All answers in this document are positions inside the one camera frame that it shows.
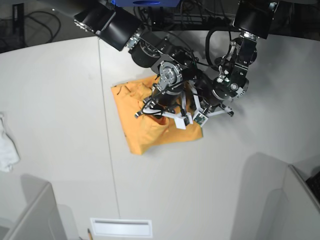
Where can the black gripper with bracket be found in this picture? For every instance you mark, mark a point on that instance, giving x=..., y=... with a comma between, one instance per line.
x=168, y=97

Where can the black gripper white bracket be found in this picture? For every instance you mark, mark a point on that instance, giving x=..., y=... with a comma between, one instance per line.
x=208, y=99

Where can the orange T-shirt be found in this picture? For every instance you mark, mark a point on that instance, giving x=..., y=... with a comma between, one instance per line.
x=147, y=131

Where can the black orange robot arm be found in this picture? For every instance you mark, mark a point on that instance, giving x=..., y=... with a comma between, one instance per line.
x=120, y=30

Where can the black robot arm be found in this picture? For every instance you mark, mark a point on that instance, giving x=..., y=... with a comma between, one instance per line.
x=253, y=19

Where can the blue grey device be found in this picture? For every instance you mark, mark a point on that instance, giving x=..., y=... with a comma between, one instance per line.
x=146, y=3

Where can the grey bin right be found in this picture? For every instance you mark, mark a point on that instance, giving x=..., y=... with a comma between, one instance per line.
x=291, y=212

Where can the grey bin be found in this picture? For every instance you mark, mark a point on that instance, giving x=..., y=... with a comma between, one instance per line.
x=291, y=212
x=28, y=210

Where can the pencil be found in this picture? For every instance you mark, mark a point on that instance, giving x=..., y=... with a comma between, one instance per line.
x=90, y=237

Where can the white crumpled cloth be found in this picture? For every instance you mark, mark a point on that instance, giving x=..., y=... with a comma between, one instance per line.
x=8, y=152

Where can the grey bin left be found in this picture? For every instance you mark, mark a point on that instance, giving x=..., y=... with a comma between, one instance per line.
x=28, y=210

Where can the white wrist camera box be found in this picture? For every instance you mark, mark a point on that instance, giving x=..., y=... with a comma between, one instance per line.
x=200, y=119
x=181, y=122

